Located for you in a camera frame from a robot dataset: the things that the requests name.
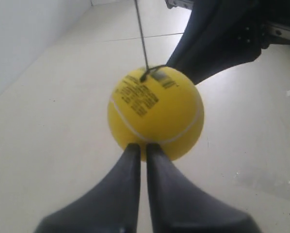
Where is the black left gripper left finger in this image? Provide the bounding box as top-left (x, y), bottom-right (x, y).
top-left (35, 144), bottom-right (141, 233)

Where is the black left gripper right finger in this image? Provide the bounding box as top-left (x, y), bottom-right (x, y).
top-left (146, 144), bottom-right (261, 233)

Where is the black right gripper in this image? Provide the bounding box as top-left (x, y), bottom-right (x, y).
top-left (166, 0), bottom-right (290, 84)

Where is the yellow tennis ball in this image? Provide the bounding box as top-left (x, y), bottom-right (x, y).
top-left (107, 66), bottom-right (205, 161)

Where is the thin black hanging string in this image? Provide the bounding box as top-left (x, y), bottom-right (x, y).
top-left (133, 0), bottom-right (166, 82)

